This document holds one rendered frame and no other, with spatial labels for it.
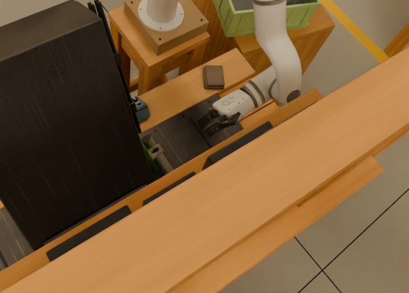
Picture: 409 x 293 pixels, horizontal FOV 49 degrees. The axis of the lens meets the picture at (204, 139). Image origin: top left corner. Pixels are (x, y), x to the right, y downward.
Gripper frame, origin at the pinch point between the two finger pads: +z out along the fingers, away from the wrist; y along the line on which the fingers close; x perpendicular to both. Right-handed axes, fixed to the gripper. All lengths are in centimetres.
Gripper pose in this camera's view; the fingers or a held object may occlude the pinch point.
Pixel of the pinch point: (206, 125)
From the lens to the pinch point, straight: 134.8
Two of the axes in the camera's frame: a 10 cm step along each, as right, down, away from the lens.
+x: 4.4, 7.5, 5.0
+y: 3.7, 3.6, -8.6
